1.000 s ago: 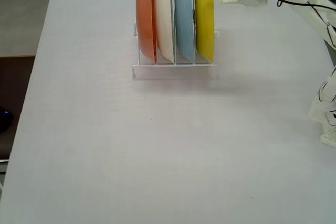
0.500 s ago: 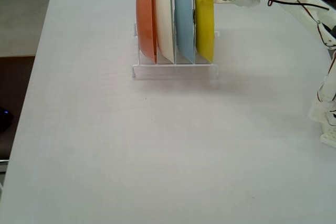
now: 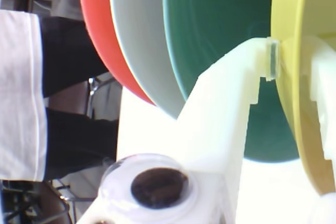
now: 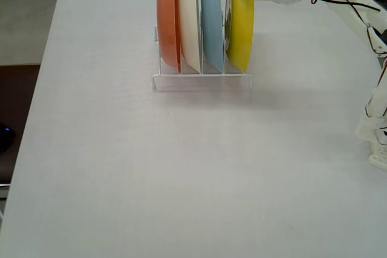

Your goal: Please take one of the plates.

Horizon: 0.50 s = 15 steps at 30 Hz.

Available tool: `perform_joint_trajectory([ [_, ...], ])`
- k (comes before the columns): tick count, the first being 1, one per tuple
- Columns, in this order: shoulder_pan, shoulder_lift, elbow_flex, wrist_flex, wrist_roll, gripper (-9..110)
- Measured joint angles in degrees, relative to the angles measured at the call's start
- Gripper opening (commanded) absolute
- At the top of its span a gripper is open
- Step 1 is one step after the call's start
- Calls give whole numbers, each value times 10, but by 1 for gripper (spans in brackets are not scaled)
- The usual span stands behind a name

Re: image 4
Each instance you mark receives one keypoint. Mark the yellow plastic bowl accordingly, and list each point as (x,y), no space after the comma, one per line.
(242,28)

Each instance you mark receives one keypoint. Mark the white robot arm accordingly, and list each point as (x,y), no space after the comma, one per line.
(359,17)

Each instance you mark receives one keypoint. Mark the blue plate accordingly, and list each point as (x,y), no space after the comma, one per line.
(211,22)

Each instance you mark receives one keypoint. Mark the cream plate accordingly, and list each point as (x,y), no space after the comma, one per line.
(189,22)

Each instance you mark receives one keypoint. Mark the orange plate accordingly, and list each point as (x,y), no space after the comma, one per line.
(167,22)

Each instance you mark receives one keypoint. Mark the black computer mouse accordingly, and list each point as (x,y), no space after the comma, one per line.
(6,137)

